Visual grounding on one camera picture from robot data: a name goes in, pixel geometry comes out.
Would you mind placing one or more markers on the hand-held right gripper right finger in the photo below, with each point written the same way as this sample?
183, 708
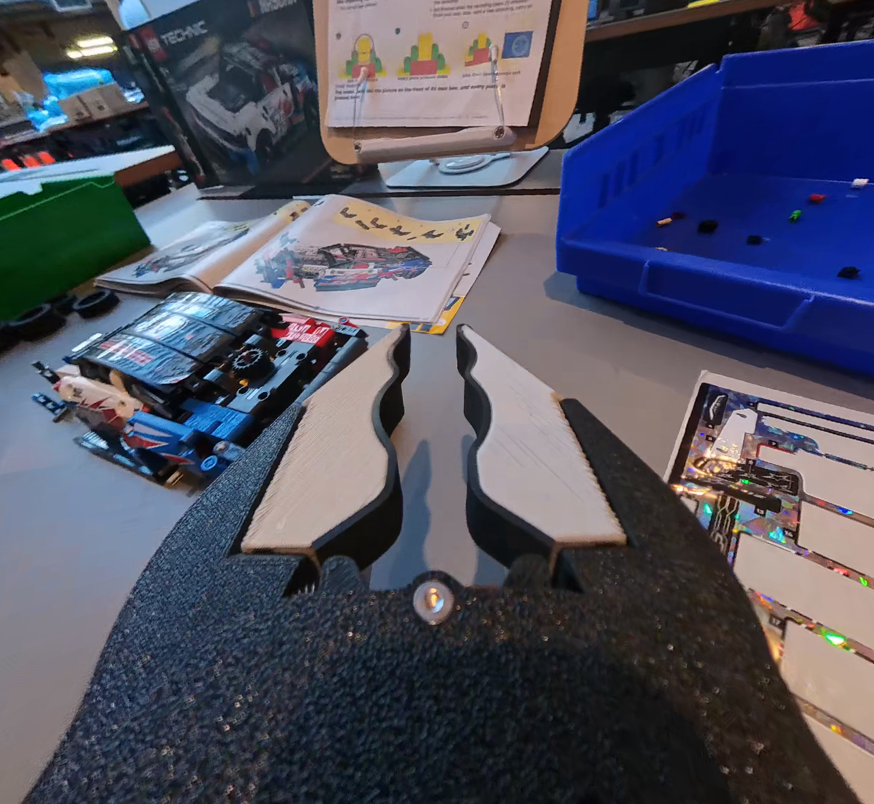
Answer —
539, 469

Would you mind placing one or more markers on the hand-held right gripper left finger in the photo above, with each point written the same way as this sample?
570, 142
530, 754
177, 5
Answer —
328, 469

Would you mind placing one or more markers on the toy brick race car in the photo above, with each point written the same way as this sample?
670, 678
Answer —
184, 340

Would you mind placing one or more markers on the green plastic bin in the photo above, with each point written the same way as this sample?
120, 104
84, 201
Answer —
61, 237

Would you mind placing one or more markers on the grey desk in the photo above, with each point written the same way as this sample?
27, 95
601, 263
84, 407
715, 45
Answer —
560, 353

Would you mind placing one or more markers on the yellow blue leaflet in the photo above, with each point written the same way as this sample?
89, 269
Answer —
444, 316

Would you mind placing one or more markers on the open instruction booklet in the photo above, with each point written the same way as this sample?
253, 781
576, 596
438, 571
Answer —
273, 271

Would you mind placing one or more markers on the black rubber toy tyre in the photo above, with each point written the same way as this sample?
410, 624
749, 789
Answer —
41, 323
95, 304
65, 302
5, 336

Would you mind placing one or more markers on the holographic sticker sheet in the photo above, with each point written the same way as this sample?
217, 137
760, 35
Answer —
819, 544

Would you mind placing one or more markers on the scattered small brick pieces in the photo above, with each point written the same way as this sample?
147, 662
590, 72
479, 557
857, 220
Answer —
707, 226

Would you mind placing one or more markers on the blue plastic bin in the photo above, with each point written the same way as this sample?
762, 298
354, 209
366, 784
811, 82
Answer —
683, 135

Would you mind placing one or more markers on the black toy kit box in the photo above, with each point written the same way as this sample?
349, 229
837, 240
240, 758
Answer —
225, 87

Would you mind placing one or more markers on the wooden document stand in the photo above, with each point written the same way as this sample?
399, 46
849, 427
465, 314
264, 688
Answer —
567, 67

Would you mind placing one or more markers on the printed instruction sheet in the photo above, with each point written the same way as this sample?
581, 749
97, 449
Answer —
444, 12

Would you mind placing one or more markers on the wooden storage shelf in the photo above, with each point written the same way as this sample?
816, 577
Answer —
683, 16

